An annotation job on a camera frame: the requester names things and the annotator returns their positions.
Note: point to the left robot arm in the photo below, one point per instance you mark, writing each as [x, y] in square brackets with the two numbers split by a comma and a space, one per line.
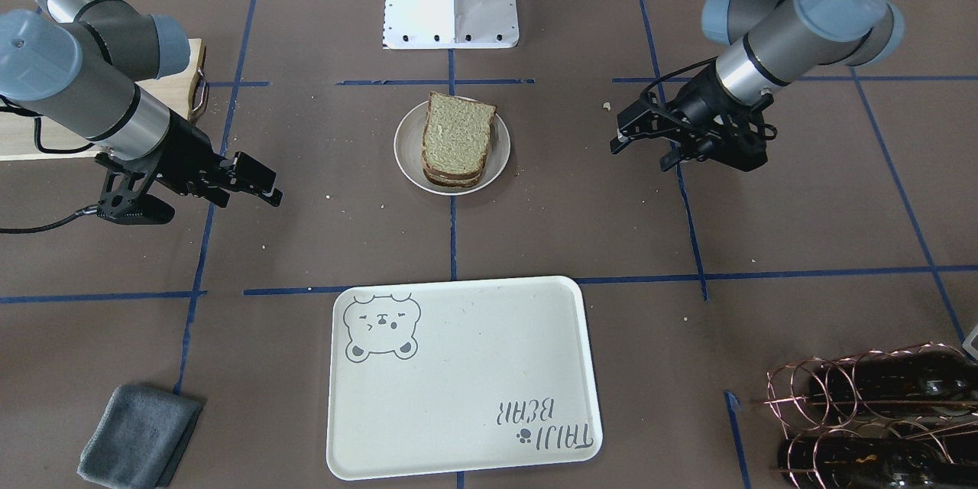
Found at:
[768, 44]

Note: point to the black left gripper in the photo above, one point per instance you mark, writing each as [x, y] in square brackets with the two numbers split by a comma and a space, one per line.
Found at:
[697, 104]

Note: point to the cream bear tray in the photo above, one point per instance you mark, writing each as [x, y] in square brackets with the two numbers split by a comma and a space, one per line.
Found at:
[430, 378]

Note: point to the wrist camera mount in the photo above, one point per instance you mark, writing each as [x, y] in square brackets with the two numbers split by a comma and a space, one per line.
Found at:
[125, 197]
[740, 135]

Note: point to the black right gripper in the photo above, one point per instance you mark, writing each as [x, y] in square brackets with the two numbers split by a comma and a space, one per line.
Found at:
[181, 150]

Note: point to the bread slice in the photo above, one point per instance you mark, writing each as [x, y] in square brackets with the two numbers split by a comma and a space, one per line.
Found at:
[441, 178]
[457, 133]

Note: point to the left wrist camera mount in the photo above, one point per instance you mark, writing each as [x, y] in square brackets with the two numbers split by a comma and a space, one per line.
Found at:
[740, 135]

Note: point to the white round plate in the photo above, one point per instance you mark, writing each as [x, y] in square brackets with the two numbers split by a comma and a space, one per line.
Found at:
[407, 148]

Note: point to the copper wire bottle rack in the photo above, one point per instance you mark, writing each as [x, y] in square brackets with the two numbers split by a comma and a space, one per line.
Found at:
[879, 419]

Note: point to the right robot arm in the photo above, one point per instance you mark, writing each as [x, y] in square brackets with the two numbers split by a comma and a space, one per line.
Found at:
[81, 63]

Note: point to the dark green wine bottle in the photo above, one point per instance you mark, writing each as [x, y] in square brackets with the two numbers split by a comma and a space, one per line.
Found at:
[933, 382]

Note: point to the wooden cutting board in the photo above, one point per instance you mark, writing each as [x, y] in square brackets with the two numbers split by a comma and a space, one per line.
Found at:
[185, 93]

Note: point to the grey folded cloth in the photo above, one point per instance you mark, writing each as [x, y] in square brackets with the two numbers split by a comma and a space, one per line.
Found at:
[141, 438]

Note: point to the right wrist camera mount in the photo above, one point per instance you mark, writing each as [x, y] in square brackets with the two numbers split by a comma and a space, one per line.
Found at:
[125, 197]

